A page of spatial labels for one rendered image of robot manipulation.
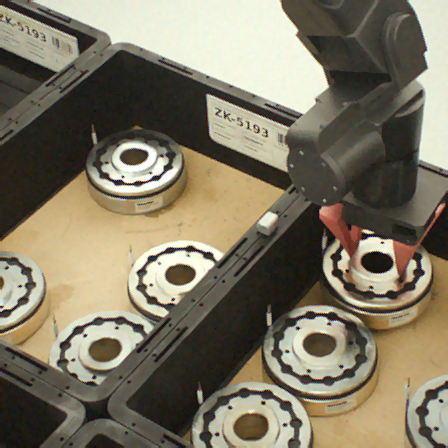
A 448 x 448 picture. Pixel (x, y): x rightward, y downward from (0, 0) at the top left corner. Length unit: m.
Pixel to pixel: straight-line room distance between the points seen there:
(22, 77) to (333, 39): 0.58
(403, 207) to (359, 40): 0.18
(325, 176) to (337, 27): 0.12
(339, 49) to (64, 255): 0.41
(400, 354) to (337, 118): 0.28
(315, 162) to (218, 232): 0.31
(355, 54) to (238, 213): 0.35
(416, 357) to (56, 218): 0.40
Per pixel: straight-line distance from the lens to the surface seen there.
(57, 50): 1.48
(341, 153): 1.03
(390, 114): 1.06
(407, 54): 1.04
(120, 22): 1.84
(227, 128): 1.36
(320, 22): 1.02
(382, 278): 1.21
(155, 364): 1.08
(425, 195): 1.15
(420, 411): 1.14
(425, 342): 1.22
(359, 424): 1.16
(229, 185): 1.37
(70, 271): 1.30
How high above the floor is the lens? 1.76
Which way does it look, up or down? 44 degrees down
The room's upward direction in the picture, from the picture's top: 4 degrees counter-clockwise
